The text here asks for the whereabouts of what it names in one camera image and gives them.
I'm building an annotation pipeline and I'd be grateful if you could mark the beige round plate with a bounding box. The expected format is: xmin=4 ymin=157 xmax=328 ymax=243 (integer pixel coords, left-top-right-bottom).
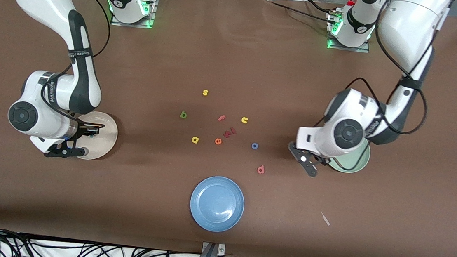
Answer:
xmin=70 ymin=110 xmax=120 ymax=163

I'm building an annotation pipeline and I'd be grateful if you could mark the brown table cover sheet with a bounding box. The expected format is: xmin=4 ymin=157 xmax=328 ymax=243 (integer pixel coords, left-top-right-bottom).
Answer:
xmin=0 ymin=0 xmax=457 ymax=257

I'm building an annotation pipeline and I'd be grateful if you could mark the pale green round plate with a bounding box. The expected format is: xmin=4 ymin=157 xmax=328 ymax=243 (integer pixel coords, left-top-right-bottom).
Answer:
xmin=327 ymin=135 xmax=372 ymax=176

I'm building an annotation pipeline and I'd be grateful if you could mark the blue round plate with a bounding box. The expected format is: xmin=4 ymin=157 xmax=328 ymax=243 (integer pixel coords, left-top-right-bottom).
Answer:
xmin=187 ymin=174 xmax=247 ymax=234

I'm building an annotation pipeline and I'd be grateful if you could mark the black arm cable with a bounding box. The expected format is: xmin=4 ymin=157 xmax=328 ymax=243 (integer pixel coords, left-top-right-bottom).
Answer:
xmin=38 ymin=0 xmax=114 ymax=128
xmin=311 ymin=0 xmax=438 ymax=138

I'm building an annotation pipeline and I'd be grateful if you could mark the black table cable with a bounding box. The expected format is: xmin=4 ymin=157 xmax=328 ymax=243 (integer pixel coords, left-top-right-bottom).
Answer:
xmin=301 ymin=0 xmax=336 ymax=15
xmin=259 ymin=0 xmax=336 ymax=26

